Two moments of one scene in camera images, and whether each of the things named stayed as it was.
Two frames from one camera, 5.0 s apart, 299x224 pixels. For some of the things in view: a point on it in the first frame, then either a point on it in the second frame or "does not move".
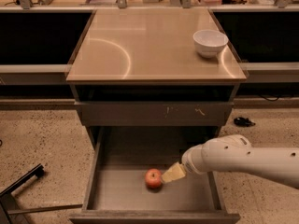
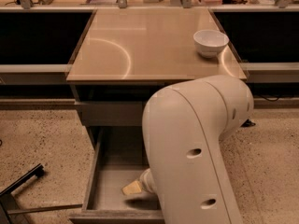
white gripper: [189, 162] → [146, 180]
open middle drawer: [117, 190] does not move
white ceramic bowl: [209, 43] does not move
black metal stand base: [10, 209] does not move
